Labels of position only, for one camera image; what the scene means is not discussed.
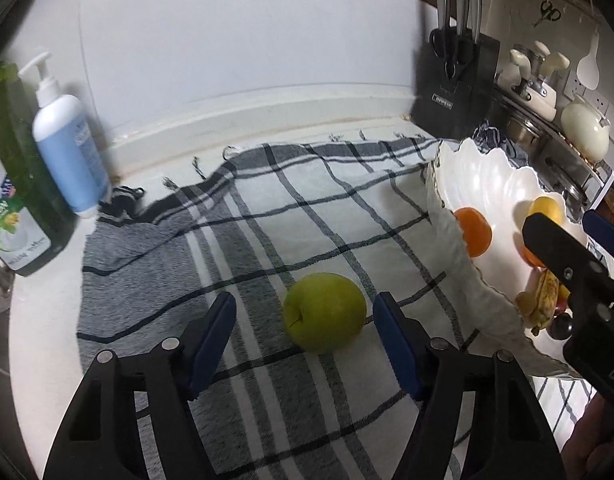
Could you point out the black kitchen scissors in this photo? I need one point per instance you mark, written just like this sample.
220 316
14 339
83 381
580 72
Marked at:
449 52

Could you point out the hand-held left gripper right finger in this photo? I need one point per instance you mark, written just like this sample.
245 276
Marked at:
394 345

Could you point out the steel pot lid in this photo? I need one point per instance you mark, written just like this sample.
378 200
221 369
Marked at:
576 194

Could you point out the yellow lemon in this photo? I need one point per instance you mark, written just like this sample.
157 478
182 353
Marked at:
544 207

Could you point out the dark plum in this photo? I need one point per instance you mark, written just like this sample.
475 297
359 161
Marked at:
561 326

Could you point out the black and white checked cloth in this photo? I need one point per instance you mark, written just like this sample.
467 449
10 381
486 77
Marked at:
162 260

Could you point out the white rice paddle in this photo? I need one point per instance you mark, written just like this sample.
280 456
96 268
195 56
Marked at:
588 67

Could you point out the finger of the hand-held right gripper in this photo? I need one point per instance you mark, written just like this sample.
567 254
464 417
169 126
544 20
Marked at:
552 245
607 232

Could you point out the white ceramic pot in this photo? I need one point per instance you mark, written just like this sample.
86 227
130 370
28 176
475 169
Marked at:
584 127

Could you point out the person's right hand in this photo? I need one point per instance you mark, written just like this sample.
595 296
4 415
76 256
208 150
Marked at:
597 445

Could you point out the yellow mango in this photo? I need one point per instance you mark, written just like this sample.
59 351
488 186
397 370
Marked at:
563 291

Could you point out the orange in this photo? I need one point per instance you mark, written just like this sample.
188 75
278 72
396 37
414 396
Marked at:
474 232
531 259

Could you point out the green dish soap bottle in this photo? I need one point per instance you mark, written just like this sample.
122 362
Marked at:
17 185

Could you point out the large steel pot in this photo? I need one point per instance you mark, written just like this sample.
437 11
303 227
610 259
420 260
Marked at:
519 127

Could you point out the spotted banana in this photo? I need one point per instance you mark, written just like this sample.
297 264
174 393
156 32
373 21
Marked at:
539 300

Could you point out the green apple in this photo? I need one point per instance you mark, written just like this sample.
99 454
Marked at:
324 310

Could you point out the grey kitchen rack shelf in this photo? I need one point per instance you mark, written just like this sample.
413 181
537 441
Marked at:
562 160

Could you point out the small hanging scissors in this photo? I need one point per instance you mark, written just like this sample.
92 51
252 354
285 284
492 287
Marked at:
547 12

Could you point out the black knife block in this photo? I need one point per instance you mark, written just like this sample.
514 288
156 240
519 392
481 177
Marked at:
452 110

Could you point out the white scalloped bowl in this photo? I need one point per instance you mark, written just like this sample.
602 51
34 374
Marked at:
502 195

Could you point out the white and blue pump bottle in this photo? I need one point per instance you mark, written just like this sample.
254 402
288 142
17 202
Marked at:
69 150

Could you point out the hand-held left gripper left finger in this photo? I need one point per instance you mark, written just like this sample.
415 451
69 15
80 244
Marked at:
212 345

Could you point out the red date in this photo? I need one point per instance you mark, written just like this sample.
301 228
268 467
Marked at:
562 305

